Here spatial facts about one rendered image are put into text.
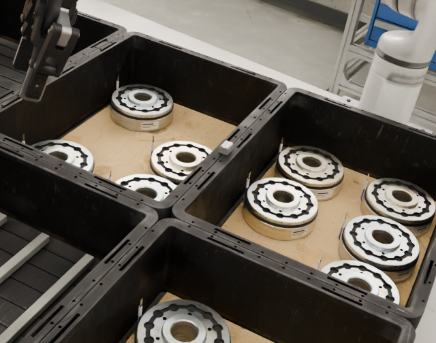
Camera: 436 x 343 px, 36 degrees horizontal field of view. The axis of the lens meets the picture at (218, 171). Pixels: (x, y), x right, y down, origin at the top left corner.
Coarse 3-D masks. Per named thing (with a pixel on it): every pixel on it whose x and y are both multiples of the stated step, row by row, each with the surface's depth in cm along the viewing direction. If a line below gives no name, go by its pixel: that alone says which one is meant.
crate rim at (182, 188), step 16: (128, 32) 116; (112, 48) 111; (176, 48) 113; (80, 64) 104; (224, 64) 111; (48, 80) 99; (272, 80) 108; (16, 96) 94; (272, 96) 104; (0, 112) 90; (256, 112) 99; (240, 128) 95; (16, 144) 85; (48, 160) 83; (208, 160) 88; (80, 176) 81; (96, 176) 81; (192, 176) 85; (128, 192) 80; (176, 192) 81; (160, 208) 78
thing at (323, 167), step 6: (300, 156) 103; (306, 156) 103; (312, 156) 104; (318, 156) 104; (300, 162) 102; (318, 162) 103; (324, 162) 103; (300, 168) 101; (306, 168) 101; (312, 168) 101; (318, 168) 101; (324, 168) 101
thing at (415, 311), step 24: (288, 96) 105; (312, 96) 106; (264, 120) 98; (384, 120) 103; (240, 144) 94; (216, 168) 86; (192, 192) 81; (192, 216) 78; (240, 240) 76; (288, 264) 73; (432, 264) 79; (360, 288) 72; (408, 312) 70
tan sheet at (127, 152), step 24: (96, 120) 110; (192, 120) 114; (216, 120) 115; (96, 144) 105; (120, 144) 106; (144, 144) 106; (216, 144) 109; (96, 168) 100; (120, 168) 100; (144, 168) 101
